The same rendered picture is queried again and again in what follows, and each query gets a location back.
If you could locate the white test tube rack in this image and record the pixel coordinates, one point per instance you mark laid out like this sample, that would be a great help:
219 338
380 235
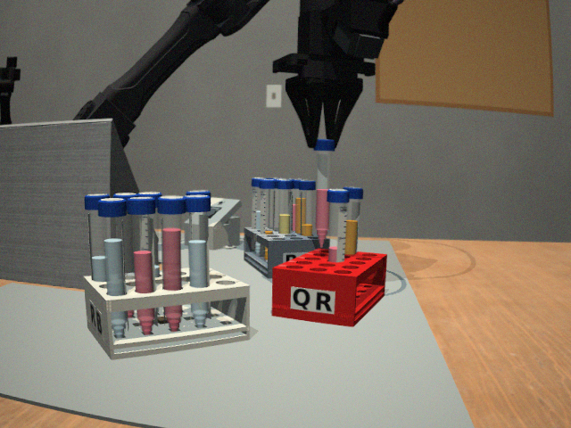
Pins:
230 311

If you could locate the red test tube rack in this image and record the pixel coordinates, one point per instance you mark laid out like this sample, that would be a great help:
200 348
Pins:
331 296

